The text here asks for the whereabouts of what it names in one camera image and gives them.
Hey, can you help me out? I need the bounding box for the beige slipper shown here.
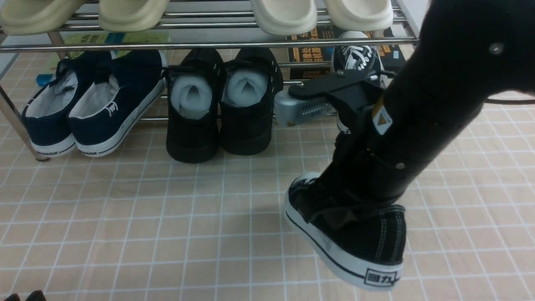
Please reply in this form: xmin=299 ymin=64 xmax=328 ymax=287
xmin=99 ymin=0 xmax=170 ymax=33
xmin=0 ymin=0 xmax=86 ymax=36

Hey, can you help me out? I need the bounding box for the black mesh sneaker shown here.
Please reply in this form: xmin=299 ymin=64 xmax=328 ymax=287
xmin=219 ymin=47 xmax=283 ymax=156
xmin=166 ymin=49 xmax=226 ymax=164

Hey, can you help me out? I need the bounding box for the cream slipper far right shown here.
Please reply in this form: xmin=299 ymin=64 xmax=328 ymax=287
xmin=324 ymin=0 xmax=394 ymax=32

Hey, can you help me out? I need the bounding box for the cream slipper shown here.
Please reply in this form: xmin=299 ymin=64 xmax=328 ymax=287
xmin=324 ymin=0 xmax=394 ymax=32
xmin=250 ymin=0 xmax=317 ymax=36

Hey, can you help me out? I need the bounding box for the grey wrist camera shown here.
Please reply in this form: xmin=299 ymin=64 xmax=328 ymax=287
xmin=274 ymin=90 xmax=336 ymax=127

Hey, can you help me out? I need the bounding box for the beige slipper far left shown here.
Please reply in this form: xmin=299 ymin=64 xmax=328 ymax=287
xmin=0 ymin=0 xmax=86 ymax=36

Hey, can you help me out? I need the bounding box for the steel shoe rack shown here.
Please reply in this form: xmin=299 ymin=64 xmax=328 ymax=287
xmin=1 ymin=10 xmax=417 ymax=161

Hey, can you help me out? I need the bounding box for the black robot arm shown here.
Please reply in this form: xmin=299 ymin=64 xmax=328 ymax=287
xmin=286 ymin=0 xmax=535 ymax=223

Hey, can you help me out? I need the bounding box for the navy canvas shoe white sole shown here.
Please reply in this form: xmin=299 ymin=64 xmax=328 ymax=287
xmin=67 ymin=50 xmax=168 ymax=157

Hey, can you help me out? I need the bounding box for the black canvas sneaker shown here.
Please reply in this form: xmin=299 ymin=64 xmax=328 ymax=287
xmin=284 ymin=173 xmax=406 ymax=291
xmin=332 ymin=31 xmax=383 ymax=135

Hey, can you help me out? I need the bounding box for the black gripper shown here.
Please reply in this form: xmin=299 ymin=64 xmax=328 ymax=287
xmin=288 ymin=71 xmax=412 ymax=223

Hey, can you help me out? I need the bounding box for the black mesh sneaker right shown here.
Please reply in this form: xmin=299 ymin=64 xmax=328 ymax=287
xmin=219 ymin=47 xmax=283 ymax=156

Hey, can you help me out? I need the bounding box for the black mesh sneaker left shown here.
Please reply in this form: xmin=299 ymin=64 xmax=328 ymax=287
xmin=166 ymin=49 xmax=226 ymax=164

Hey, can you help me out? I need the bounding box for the black object bottom left corner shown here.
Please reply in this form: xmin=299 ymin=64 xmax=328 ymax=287
xmin=2 ymin=290 xmax=47 ymax=301

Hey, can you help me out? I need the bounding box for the navy canvas shoe far left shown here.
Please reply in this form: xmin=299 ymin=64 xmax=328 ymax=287
xmin=21 ymin=51 xmax=116 ymax=158

